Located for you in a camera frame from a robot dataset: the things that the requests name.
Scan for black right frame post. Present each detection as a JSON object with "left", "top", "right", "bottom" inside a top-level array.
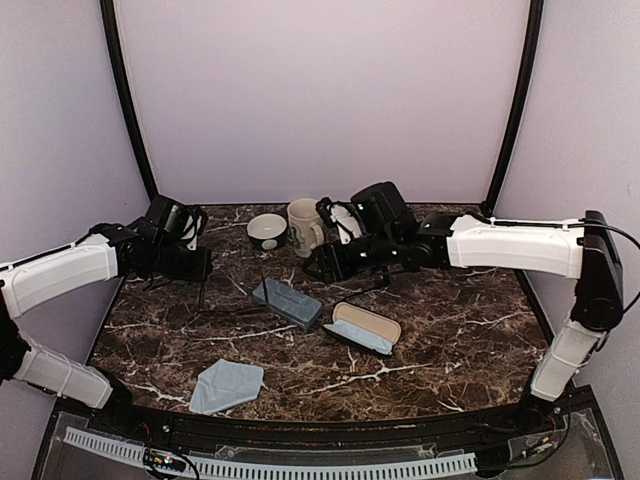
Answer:
[{"left": 480, "top": 0, "right": 545, "bottom": 216}]

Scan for cream seahorse mug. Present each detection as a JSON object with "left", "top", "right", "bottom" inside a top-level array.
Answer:
[{"left": 287, "top": 198, "right": 325, "bottom": 259}]

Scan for green circuit board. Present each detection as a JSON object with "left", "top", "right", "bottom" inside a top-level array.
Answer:
[{"left": 143, "top": 449, "right": 187, "bottom": 473}]

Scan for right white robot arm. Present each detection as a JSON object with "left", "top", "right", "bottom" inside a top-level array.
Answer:
[{"left": 303, "top": 211, "right": 624, "bottom": 434}]

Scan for small blue cleaning cloth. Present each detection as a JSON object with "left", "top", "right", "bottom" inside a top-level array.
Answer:
[{"left": 330, "top": 320, "right": 393, "bottom": 355}]

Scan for white slotted cable duct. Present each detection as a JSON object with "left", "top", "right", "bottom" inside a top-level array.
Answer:
[{"left": 63, "top": 427, "right": 478, "bottom": 479}]

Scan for thick black-frame sunglasses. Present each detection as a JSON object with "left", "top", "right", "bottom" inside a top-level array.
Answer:
[{"left": 197, "top": 280, "right": 272, "bottom": 318}]

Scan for black front table rail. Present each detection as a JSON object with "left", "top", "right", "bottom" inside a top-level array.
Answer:
[{"left": 104, "top": 405, "right": 540, "bottom": 451}]

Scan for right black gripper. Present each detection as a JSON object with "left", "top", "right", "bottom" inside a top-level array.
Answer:
[{"left": 302, "top": 230, "right": 401, "bottom": 285}]

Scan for black frame post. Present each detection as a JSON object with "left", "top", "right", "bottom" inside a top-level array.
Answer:
[
  {"left": 99, "top": 0, "right": 159, "bottom": 200},
  {"left": 480, "top": 0, "right": 545, "bottom": 216}
]

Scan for black glasses case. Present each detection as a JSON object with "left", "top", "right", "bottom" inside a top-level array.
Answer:
[{"left": 322, "top": 302, "right": 402, "bottom": 356}]

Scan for thin wire-frame sunglasses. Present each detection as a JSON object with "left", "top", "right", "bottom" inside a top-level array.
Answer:
[{"left": 332, "top": 267, "right": 391, "bottom": 307}]

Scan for black left frame post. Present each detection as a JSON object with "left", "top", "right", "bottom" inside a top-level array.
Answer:
[{"left": 99, "top": 0, "right": 159, "bottom": 200}]

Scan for large blue cleaning cloth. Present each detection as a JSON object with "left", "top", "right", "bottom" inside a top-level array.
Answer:
[{"left": 189, "top": 359, "right": 264, "bottom": 415}]

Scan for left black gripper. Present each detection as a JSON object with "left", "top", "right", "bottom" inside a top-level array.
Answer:
[{"left": 152, "top": 240, "right": 211, "bottom": 282}]

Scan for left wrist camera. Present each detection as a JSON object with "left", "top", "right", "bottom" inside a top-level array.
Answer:
[{"left": 132, "top": 195, "right": 208, "bottom": 250}]

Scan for white and teal bowl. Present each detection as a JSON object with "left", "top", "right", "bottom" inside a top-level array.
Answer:
[{"left": 246, "top": 213, "right": 288, "bottom": 251}]

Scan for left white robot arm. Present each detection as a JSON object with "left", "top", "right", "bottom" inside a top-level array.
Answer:
[{"left": 1, "top": 223, "right": 212, "bottom": 436}]

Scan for blue-grey glasses case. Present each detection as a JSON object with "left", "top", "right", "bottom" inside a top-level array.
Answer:
[{"left": 252, "top": 278, "right": 322, "bottom": 330}]

